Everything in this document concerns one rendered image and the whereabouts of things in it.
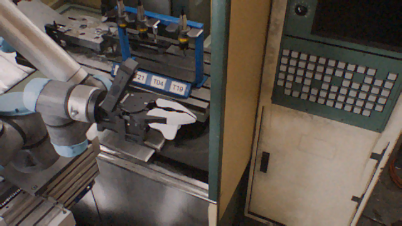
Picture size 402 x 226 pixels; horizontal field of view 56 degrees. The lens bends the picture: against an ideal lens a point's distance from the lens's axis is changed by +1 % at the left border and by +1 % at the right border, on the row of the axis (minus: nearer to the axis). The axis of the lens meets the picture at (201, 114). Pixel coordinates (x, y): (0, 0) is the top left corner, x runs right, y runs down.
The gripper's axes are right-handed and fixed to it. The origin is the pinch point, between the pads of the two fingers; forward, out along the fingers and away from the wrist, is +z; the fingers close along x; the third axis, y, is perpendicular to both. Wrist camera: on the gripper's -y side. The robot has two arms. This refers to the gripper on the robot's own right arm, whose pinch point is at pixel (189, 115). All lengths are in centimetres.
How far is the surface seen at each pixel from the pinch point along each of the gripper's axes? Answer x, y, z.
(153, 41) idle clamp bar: -127, 45, -60
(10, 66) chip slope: -121, 75, -157
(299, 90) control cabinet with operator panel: -79, 34, 22
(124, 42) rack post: -110, 40, -69
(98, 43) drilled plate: -113, 45, -86
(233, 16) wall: -41.2, -5.9, -0.4
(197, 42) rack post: -102, 30, -27
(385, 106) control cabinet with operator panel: -74, 32, 53
